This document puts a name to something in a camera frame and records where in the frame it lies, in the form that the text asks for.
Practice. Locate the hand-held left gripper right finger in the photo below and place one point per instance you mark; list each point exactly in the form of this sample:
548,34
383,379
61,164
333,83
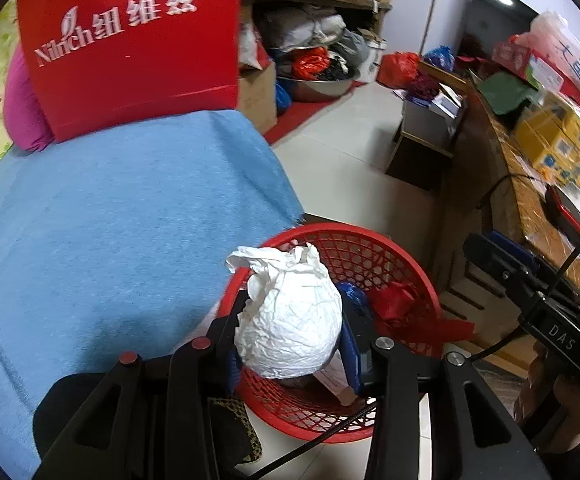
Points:
350,360

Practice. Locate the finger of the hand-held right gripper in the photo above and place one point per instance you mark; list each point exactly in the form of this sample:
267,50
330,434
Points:
514,250
499,265

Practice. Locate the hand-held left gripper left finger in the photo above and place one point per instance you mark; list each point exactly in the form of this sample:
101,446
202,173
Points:
231,367

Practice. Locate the blue plastic bag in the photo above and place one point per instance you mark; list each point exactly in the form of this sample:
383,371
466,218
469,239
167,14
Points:
439,57
352,292

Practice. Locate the red plastic bag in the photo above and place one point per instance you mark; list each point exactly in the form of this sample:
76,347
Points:
397,67
394,300

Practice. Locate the red plastic mesh basket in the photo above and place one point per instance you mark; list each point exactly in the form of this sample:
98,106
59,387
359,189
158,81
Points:
315,430

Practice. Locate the person's right hand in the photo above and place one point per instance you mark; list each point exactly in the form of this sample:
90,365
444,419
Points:
564,400

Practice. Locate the white paper sheet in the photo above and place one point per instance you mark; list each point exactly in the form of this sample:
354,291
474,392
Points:
335,375

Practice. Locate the long wooden cabinet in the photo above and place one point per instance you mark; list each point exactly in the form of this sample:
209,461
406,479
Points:
514,195

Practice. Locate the dark patterned cloth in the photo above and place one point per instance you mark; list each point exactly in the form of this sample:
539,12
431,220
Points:
235,430

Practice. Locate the black and red device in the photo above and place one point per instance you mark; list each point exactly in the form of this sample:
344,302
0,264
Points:
567,207

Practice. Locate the yellow cardboard box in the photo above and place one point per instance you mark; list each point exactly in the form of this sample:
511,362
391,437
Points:
554,135

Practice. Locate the grey low cabinet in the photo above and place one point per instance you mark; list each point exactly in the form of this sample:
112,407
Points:
419,125

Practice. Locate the green cloth bag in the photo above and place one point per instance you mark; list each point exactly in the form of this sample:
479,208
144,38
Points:
507,92

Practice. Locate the blue blanket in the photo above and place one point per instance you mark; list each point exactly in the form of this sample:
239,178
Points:
120,235

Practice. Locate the purple cloth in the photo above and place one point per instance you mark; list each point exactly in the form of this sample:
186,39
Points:
422,85

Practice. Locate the large white plastic bag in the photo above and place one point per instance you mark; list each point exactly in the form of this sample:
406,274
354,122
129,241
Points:
569,55

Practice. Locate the black television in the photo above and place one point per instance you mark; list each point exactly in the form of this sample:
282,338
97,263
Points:
494,20

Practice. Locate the red floor mat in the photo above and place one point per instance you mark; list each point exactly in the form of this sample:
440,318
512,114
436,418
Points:
300,112

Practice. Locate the metal basin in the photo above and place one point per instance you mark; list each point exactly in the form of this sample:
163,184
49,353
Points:
320,87

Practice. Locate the white pipe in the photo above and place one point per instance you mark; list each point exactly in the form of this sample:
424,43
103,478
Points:
432,5

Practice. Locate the brown cardboard box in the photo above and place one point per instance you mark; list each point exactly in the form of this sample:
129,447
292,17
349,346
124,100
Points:
257,95

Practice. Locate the pile of cloth bundles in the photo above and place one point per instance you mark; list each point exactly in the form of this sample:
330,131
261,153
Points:
310,30

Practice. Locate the red paper bag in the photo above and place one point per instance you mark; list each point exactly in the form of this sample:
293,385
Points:
120,60

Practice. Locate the magenta pillow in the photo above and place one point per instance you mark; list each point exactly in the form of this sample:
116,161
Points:
20,110

